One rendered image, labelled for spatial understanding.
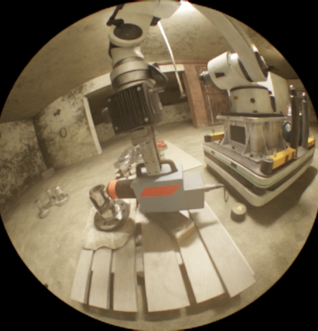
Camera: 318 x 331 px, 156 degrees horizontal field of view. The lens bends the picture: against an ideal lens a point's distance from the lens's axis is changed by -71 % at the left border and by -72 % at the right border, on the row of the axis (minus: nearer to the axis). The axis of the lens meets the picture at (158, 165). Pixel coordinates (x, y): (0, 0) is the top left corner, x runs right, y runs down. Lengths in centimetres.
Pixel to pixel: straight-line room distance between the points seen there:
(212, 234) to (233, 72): 101
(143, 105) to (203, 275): 61
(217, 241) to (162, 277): 28
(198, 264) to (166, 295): 18
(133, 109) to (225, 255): 61
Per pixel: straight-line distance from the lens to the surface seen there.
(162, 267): 55
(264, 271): 76
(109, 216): 75
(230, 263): 53
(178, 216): 57
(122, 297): 58
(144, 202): 52
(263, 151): 95
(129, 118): 34
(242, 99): 101
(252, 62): 92
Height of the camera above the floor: 66
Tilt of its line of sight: 22 degrees down
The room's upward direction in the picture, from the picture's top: 14 degrees counter-clockwise
